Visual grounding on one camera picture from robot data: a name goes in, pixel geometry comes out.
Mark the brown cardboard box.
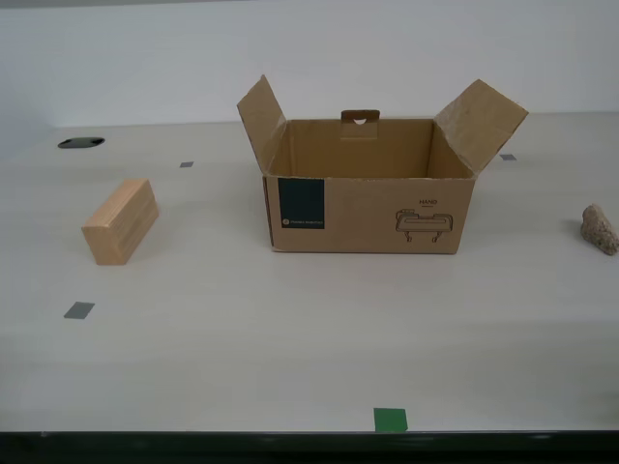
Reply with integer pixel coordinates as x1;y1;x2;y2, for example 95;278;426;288
235;73;530;256

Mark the light wooden block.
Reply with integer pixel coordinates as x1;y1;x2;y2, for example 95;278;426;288
80;178;161;267

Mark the speckled granite rock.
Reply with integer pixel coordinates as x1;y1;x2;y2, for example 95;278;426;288
580;202;619;256

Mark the green tape square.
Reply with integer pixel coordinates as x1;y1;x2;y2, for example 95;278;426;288
372;407;409;433

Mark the black table cable grommet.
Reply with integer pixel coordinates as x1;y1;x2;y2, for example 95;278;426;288
57;136;106;150

